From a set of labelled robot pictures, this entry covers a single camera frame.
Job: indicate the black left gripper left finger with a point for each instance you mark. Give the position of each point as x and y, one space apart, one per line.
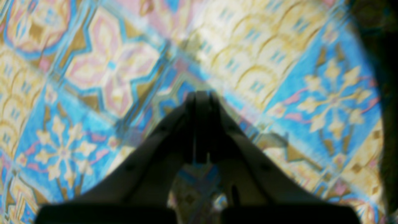
136 192

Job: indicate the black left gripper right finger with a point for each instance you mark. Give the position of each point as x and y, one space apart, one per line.
257 191

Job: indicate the camouflage T-shirt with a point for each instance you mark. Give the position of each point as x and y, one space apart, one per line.
382 62

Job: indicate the patterned tile tablecloth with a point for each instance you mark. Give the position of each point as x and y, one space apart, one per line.
83 82

